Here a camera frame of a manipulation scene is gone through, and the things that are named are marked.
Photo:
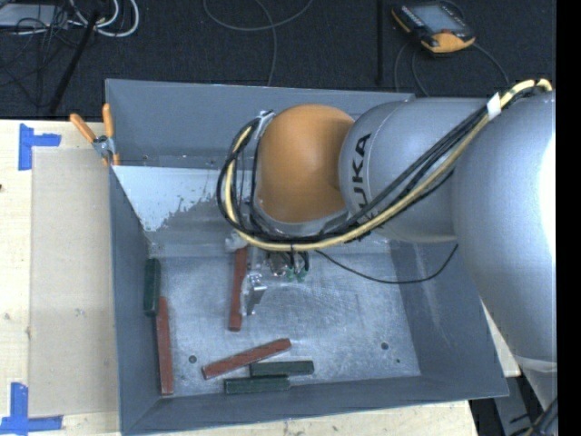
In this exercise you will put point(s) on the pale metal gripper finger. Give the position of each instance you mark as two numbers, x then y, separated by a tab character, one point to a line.
249	299
258	296

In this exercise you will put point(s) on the red-brown flat block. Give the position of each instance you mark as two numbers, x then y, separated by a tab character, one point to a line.
239	289
164	348
247	358

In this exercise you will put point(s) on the grey metal bin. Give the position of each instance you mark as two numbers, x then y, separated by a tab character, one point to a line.
318	325

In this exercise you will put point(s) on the dark green flat block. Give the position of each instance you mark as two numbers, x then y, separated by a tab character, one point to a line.
281	368
152	286
257	384

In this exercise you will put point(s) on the pale cardboard board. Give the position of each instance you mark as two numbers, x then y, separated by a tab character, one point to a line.
68	266

